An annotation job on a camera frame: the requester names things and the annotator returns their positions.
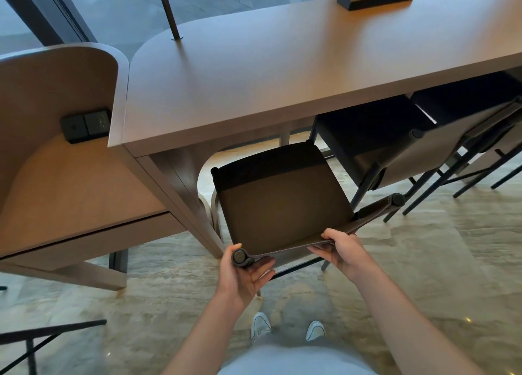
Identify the person's right white sneaker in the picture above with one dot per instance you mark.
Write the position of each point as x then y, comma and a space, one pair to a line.
315, 330

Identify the person's left hand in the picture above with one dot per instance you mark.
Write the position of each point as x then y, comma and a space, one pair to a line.
236, 276

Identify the person's right hand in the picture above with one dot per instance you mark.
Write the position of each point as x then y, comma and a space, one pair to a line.
346, 252

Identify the person's right forearm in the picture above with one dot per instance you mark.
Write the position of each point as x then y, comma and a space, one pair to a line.
408, 325

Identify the person's left forearm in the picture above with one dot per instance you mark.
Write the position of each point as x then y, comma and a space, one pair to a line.
202, 338

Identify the curved wooden booth desk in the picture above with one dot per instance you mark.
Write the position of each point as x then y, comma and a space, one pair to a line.
57, 166

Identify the person's left thumb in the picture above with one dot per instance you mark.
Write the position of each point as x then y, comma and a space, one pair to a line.
229, 255

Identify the brown bar chair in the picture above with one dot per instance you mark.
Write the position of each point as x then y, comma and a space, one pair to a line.
485, 113
383, 146
281, 199

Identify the person's white sneaker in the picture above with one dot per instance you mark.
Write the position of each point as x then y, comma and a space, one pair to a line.
315, 330
260, 325

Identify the person's right thumb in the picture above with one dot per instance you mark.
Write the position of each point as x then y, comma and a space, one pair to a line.
335, 235

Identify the black metal chair frame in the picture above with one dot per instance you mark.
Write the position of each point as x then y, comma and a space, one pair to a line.
34, 342

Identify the black wall socket panel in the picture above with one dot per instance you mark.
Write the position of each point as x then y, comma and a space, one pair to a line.
85, 125

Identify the person's left white sneaker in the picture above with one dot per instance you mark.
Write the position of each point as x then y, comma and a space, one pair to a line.
260, 325

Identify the person's light grey trousers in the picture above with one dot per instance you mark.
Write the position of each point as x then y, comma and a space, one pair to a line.
293, 356

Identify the dark metal pole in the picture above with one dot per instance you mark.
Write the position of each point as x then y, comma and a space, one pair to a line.
168, 8

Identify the long wooden bar table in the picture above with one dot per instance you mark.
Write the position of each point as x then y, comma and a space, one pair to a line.
310, 64

